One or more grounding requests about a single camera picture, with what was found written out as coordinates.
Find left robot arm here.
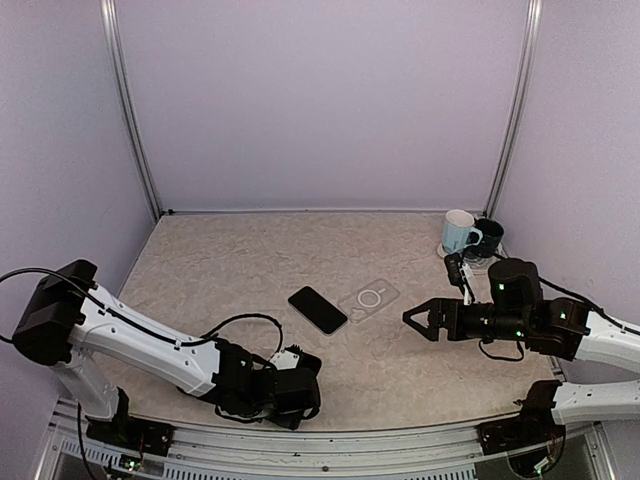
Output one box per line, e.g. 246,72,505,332
1,259,322,445

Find dark mug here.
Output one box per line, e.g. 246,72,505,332
466,218,505,261

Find front aluminium rail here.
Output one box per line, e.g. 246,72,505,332
34,424,616,480

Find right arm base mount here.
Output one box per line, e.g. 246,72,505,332
476,416,566,456

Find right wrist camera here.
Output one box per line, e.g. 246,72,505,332
444,253,476,306

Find phone from clear case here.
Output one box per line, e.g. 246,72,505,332
288,286,348,336

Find left aluminium frame post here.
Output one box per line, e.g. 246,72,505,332
100,0,163,222

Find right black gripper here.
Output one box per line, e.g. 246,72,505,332
404,296,532,341

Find light blue mug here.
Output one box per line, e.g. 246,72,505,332
441,209,484,255

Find clear phone case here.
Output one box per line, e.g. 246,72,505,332
338,278,400,323

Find aluminium frame post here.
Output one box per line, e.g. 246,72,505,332
100,0,163,222
482,0,543,218

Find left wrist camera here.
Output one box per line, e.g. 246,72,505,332
269,345,322,375

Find right aluminium frame post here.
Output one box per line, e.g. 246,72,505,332
482,0,543,218

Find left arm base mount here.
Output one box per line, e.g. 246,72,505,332
86,417,175,457

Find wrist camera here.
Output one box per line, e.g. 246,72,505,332
444,253,476,306
269,345,322,375

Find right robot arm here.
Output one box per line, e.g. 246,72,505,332
402,254,639,454

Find white coaster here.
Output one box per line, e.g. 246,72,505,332
436,244,497,275

